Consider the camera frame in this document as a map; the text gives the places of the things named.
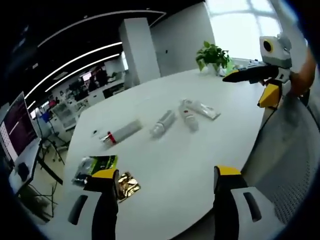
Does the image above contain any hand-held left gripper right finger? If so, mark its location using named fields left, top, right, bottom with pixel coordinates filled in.
left=212, top=164, right=278, bottom=240

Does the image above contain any grey skincare tube red band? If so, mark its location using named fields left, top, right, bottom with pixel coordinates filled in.
left=99, top=119, right=143, bottom=148

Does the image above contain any person's right hand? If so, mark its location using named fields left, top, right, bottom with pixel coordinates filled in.
left=289, top=56, right=318, bottom=97

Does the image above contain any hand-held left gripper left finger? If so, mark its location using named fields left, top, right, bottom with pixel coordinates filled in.
left=67, top=168, right=120, bottom=240

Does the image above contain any white storage shelf unit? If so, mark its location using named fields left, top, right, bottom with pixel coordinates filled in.
left=51, top=101, right=83, bottom=132

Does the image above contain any grey mesh office chair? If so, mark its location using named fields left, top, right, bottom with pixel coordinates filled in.
left=239, top=96, right=317, bottom=226

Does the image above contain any computer monitor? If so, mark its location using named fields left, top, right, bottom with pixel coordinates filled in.
left=0, top=91, right=40, bottom=163

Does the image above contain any green and black packet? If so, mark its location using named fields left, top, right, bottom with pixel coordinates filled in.
left=71, top=154, right=119, bottom=186

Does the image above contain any white square pillar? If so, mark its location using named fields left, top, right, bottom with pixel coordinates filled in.
left=118, top=17, right=162, bottom=90

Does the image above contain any gold foil packet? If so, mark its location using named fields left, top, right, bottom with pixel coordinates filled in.
left=116, top=171, right=142, bottom=203

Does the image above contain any side desk with black legs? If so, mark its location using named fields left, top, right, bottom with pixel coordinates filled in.
left=7, top=137, right=65, bottom=196

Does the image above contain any potted green plant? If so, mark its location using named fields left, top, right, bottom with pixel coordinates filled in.
left=195, top=40, right=232, bottom=75

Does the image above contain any white skincare tube red label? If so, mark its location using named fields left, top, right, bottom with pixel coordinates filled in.
left=178, top=99, right=200, bottom=132

